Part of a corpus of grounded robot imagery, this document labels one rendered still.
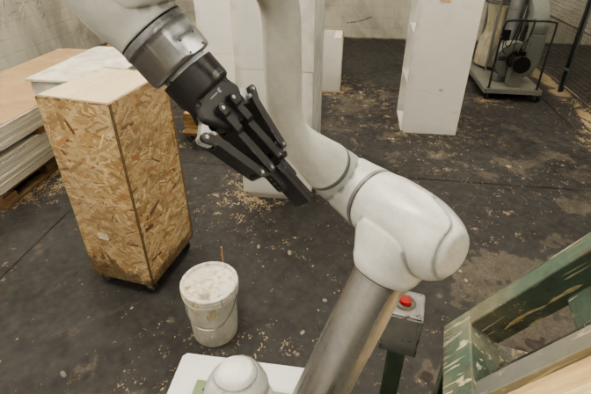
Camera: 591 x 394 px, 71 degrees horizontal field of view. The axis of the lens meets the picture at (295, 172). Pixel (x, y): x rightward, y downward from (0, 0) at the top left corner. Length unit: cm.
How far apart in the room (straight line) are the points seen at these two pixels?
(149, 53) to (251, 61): 248
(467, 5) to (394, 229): 381
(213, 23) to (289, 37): 425
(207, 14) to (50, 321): 329
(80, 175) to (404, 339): 179
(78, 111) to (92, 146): 18
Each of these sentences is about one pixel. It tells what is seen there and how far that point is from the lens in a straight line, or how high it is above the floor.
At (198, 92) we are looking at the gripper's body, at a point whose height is 178.
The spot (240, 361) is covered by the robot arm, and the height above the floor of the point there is 106.
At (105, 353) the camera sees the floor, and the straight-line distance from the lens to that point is 261.
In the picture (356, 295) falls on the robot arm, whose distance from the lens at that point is 79.
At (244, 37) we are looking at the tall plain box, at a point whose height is 131.
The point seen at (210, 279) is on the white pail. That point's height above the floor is 35.
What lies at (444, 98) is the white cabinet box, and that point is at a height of 41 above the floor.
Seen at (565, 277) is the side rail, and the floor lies 116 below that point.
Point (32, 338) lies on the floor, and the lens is 286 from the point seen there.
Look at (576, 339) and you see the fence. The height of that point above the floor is 116.
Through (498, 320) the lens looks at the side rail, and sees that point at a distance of 144.
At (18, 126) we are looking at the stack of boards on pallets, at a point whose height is 57.
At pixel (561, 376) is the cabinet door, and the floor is 109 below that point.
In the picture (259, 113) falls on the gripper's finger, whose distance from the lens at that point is 58.
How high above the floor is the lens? 195
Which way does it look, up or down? 31 degrees down
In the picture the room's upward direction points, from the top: straight up
